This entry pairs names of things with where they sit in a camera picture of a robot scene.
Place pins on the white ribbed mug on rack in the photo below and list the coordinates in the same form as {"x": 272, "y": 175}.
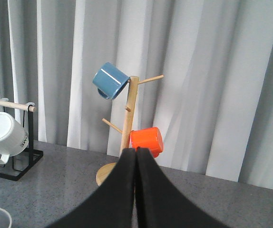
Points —
{"x": 13, "y": 137}

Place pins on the black wire mug rack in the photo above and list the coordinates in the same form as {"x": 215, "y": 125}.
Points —
{"x": 18, "y": 165}

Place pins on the wooden mug tree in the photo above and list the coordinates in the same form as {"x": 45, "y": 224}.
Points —
{"x": 134, "y": 82}

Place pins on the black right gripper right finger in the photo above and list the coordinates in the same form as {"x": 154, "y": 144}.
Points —
{"x": 159, "y": 204}

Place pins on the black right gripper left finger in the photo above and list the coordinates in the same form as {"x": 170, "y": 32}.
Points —
{"x": 111, "y": 205}

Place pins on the orange mug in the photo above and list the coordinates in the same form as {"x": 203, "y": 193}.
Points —
{"x": 150, "y": 138}

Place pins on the blue mug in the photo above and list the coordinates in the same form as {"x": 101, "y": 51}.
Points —
{"x": 110, "y": 81}

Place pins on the grey white curtain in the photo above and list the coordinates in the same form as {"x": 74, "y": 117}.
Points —
{"x": 214, "y": 106}

